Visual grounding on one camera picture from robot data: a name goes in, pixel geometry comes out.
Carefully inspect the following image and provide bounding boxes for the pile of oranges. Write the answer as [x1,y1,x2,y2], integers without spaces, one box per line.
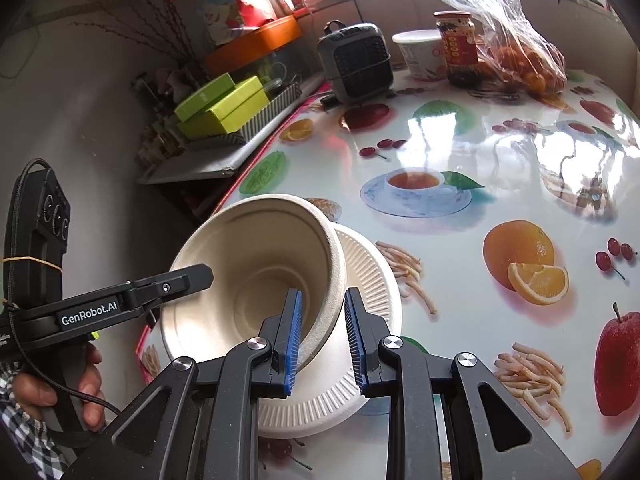
[482,45,566,95]

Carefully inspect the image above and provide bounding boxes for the lime green box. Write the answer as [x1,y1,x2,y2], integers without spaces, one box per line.
[177,76,271,141]

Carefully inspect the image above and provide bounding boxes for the thin green box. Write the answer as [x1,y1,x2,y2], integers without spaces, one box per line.
[174,72,236,122]

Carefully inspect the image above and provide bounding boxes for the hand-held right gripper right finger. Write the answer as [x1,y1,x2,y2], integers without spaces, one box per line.
[344,287,583,480]

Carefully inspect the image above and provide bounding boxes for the person's left hand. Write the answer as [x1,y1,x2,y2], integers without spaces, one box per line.
[12,345,107,433]

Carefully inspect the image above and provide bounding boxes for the grey portable heater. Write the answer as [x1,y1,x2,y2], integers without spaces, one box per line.
[317,20,394,106]

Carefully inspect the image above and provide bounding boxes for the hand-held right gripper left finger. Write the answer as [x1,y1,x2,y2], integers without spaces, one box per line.
[60,287,304,480]

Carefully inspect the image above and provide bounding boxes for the grey side shelf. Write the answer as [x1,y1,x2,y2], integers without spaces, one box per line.
[135,72,326,186]

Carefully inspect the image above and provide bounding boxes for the clear plastic bag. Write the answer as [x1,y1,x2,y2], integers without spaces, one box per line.
[400,0,568,96]

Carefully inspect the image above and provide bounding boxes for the white paper plate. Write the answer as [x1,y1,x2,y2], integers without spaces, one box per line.
[256,223,402,438]

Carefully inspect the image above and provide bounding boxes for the glass jar with red label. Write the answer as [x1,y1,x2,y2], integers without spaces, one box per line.
[434,11,482,86]

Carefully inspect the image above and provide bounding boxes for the yellow rubber band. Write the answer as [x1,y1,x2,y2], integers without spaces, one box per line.
[0,256,64,273]

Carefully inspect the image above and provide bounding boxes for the grey zigzag pattern box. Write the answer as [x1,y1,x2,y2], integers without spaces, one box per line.
[187,82,303,148]

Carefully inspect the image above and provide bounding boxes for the orange box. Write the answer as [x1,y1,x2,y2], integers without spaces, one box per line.
[206,15,302,78]

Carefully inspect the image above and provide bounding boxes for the dried branches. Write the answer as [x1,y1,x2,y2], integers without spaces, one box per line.
[70,0,201,68]

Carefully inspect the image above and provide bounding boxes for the small beige paper bowl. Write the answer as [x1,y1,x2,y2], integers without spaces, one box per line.
[160,193,347,386]

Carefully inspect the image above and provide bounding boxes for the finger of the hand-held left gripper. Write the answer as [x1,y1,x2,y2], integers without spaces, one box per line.
[121,262,215,312]

